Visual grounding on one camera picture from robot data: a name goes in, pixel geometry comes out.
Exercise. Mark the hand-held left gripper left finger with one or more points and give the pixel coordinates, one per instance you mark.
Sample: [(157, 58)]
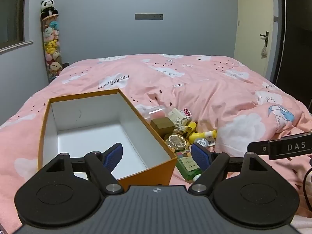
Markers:
[(114, 154)]

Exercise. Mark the green glass bottle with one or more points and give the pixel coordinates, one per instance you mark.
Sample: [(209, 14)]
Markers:
[(187, 165)]

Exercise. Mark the dark wardrobe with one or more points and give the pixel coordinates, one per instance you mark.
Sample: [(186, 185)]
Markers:
[(295, 53)]

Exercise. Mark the tall column of plush toys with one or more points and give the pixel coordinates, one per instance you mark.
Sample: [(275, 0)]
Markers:
[(52, 48)]

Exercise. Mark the clear plastic container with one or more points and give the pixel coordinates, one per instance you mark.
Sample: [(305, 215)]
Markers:
[(156, 113)]

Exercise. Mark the hanging door charm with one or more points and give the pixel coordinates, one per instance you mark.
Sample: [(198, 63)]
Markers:
[(263, 52)]

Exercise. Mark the yellow plug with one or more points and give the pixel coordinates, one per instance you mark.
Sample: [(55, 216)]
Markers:
[(190, 128)]

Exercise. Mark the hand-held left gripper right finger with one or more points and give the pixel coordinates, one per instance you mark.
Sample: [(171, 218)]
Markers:
[(199, 156)]

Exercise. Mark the white patterned box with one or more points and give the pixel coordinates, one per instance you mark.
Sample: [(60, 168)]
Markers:
[(176, 115)]

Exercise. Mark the orange cardboard box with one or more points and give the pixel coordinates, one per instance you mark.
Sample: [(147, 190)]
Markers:
[(151, 175)]

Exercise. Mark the red white patterned item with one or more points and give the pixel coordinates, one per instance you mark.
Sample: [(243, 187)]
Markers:
[(187, 113)]

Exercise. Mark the window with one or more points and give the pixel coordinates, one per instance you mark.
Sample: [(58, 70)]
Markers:
[(12, 12)]

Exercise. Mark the yellow bottle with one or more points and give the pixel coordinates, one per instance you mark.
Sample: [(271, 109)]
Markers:
[(202, 136)]

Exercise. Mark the panda plush toy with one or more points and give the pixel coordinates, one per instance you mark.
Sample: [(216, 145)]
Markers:
[(48, 8)]

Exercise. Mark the cream door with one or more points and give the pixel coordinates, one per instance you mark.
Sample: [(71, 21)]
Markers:
[(251, 17)]

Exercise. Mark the grey wall plate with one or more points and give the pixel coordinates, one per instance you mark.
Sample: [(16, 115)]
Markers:
[(148, 16)]

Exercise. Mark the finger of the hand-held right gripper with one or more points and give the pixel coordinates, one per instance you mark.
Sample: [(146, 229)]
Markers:
[(287, 147)]

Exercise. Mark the round gold tin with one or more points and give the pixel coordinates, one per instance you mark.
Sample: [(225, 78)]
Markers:
[(177, 141)]

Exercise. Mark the pink cloud-print blanket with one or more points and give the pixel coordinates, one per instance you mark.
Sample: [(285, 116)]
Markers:
[(195, 90)]

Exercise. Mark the olive small box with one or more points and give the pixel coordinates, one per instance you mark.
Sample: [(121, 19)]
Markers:
[(162, 126)]

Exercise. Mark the small silver round tin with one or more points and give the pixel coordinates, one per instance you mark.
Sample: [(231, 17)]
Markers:
[(201, 143)]

